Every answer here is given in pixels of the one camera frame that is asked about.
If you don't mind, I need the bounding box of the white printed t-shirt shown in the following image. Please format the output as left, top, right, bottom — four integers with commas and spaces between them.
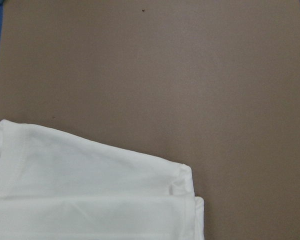
0, 120, 204, 240

